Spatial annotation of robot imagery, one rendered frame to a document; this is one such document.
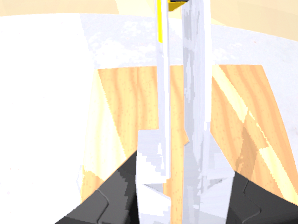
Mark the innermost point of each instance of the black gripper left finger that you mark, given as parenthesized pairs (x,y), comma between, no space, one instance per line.
(113,202)

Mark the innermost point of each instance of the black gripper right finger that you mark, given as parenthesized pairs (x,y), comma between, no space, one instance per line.
(251,204)

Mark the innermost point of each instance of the light wooden board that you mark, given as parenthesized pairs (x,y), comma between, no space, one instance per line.
(244,120)

